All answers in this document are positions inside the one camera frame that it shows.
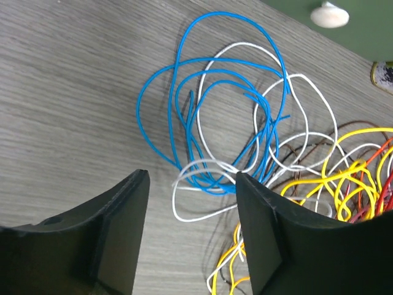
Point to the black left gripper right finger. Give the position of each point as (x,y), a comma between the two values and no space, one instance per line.
(293,250)

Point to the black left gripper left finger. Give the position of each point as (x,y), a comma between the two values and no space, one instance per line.
(90,249)

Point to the yellow metal tin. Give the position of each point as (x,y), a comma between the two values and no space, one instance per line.
(381,75)

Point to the green plastic tray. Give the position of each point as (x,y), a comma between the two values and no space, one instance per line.
(368,32)

